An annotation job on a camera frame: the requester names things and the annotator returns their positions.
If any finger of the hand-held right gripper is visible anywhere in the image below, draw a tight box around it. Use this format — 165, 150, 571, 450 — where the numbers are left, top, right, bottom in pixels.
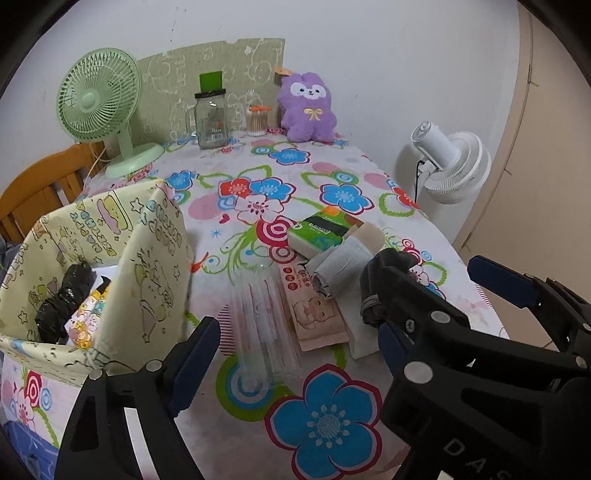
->
369, 264, 591, 386
467, 255, 591, 352

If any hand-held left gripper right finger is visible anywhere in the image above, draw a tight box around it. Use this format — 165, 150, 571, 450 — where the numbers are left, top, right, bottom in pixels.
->
379, 323, 591, 480

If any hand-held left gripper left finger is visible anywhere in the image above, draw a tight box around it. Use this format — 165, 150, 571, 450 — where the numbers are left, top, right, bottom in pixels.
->
54, 316, 221, 480

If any dark grey cloth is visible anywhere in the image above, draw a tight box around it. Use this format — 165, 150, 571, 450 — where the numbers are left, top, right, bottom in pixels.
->
360, 248, 423, 326

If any beige towel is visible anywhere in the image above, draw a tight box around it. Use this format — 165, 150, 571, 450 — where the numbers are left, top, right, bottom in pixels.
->
344, 222, 385, 254

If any yellow cartoon gift bag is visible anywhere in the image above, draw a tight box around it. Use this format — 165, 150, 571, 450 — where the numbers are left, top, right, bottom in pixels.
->
0, 179, 195, 389

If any green tissue pack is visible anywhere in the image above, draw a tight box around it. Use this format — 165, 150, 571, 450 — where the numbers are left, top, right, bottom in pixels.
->
287, 207, 365, 259

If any white folded cloth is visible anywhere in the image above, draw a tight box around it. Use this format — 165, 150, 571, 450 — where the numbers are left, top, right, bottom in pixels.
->
341, 298, 393, 360

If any clear plastic packet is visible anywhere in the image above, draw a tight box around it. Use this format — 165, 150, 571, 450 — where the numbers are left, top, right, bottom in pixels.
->
225, 257, 304, 389

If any pink wet wipes packet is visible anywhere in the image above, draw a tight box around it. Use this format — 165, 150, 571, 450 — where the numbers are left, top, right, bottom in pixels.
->
277, 262, 350, 354

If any grey rolled cloth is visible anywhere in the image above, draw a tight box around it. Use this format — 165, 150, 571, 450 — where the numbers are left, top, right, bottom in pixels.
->
307, 237, 371, 301

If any yellow orange snack packet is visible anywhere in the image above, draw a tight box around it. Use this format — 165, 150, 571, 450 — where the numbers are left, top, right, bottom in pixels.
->
64, 276, 114, 352

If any white clip fan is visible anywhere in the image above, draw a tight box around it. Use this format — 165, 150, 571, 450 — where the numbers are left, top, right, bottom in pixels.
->
410, 121, 493, 205

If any beige wooden door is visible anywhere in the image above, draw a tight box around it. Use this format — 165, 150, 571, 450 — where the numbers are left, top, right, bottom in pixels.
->
450, 0, 591, 352

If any black plastic bag roll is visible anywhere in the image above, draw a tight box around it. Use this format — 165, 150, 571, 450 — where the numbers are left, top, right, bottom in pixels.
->
34, 262, 96, 345

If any floral tablecloth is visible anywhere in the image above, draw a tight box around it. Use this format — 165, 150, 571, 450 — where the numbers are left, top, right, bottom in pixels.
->
0, 127, 509, 480

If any purple plush toy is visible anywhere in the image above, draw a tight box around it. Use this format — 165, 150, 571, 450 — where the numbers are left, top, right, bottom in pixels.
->
276, 71, 337, 143

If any wooden chair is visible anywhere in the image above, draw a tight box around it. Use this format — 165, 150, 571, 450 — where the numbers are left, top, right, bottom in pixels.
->
0, 143, 108, 244

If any glass jar mug black lid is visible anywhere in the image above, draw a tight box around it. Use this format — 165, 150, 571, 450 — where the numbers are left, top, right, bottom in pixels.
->
185, 91, 232, 149

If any cotton swab container orange lid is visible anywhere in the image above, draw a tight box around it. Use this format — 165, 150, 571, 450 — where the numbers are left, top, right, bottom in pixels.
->
246, 104, 270, 137

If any green plastic cup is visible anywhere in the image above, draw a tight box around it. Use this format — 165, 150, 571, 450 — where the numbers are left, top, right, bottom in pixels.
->
199, 71, 226, 95

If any green desk fan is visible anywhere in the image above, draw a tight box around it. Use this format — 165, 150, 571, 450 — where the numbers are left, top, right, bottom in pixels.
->
56, 50, 165, 179

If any black fan cable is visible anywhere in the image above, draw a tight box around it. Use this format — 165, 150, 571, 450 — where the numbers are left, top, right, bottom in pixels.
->
413, 158, 426, 205

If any white fan cable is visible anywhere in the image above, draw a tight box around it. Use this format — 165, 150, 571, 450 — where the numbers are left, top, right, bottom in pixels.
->
89, 142, 110, 177

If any green patterned wall sheet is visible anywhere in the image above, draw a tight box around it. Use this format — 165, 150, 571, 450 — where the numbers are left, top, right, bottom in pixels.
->
137, 39, 286, 143

